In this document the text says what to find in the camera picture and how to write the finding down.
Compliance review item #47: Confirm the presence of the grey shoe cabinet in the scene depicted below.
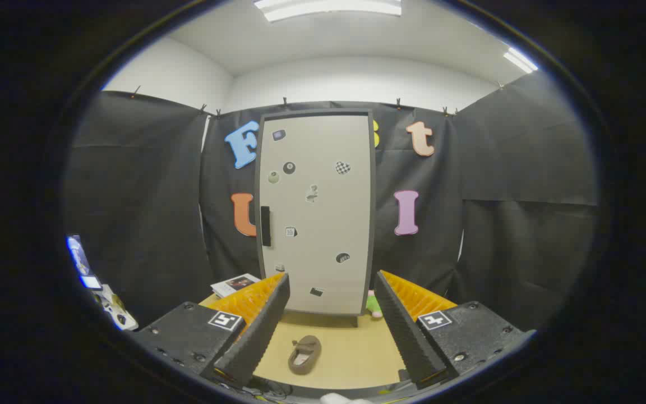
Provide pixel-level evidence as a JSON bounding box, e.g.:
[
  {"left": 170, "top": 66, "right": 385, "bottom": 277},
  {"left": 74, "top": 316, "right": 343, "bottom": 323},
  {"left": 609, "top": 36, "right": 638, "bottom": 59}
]
[{"left": 254, "top": 109, "right": 377, "bottom": 328}]

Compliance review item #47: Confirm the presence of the white patterned object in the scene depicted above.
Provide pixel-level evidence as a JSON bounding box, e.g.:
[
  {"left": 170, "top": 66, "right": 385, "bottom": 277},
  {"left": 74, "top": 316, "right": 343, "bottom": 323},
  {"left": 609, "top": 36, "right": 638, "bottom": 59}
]
[{"left": 94, "top": 284, "right": 139, "bottom": 332}]

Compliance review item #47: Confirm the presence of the long ceiling light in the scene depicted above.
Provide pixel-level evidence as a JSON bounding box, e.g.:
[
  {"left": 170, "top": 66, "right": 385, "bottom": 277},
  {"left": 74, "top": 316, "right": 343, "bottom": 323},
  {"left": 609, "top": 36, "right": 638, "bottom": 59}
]
[{"left": 254, "top": 0, "right": 402, "bottom": 23}]

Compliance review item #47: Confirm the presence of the stack of books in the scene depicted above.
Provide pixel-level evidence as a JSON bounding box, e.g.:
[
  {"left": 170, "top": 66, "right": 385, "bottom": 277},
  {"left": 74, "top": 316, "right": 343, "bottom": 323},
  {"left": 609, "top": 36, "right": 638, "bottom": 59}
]
[{"left": 211, "top": 273, "right": 261, "bottom": 299}]

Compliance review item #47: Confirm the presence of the brown fuzzy shoe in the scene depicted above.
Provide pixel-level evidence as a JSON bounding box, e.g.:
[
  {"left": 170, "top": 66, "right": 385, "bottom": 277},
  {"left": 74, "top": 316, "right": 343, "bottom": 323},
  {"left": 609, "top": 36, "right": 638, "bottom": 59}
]
[{"left": 288, "top": 335, "right": 322, "bottom": 375}]

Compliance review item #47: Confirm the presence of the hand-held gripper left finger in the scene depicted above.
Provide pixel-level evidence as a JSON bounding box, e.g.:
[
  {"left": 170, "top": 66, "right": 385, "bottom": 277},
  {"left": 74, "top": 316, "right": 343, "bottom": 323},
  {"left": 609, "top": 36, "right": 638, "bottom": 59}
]
[{"left": 132, "top": 273, "right": 291, "bottom": 388}]

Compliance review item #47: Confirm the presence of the green and pink plush toy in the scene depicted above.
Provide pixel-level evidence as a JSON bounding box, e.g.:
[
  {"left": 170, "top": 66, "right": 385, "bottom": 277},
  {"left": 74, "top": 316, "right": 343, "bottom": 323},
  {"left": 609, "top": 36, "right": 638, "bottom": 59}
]
[{"left": 366, "top": 290, "right": 384, "bottom": 319}]

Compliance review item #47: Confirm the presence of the black backdrop cloth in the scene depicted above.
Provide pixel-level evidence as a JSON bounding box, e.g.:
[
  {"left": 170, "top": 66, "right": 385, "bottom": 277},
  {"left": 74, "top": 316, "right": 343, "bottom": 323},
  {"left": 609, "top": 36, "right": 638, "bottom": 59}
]
[{"left": 65, "top": 73, "right": 598, "bottom": 332}]

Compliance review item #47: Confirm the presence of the small ceiling light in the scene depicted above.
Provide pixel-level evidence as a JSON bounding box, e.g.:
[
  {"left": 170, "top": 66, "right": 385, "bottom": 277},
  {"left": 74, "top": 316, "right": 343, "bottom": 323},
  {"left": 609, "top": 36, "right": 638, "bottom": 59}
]
[{"left": 504, "top": 47, "right": 539, "bottom": 74}]

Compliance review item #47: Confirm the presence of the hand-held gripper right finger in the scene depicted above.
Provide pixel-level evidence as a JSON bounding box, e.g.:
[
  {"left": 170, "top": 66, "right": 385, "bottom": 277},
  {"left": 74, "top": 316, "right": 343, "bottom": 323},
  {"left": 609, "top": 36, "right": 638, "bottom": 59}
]
[{"left": 374, "top": 270, "right": 537, "bottom": 391}]

